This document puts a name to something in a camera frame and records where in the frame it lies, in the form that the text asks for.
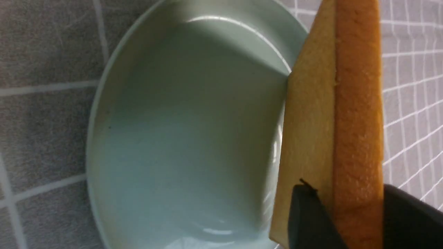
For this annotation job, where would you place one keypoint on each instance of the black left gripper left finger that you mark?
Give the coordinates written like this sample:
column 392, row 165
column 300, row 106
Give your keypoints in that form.
column 309, row 224

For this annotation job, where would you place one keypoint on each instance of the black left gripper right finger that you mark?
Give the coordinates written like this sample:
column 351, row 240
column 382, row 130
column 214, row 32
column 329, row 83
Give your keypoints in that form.
column 409, row 223

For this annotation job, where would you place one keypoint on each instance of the toast slice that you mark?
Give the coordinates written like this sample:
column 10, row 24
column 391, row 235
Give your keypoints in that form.
column 333, row 124

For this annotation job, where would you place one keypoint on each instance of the light green plate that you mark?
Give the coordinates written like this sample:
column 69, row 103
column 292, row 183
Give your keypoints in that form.
column 185, row 131

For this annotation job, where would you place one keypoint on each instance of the grey checked tablecloth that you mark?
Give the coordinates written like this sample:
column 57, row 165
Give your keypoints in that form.
column 53, row 53

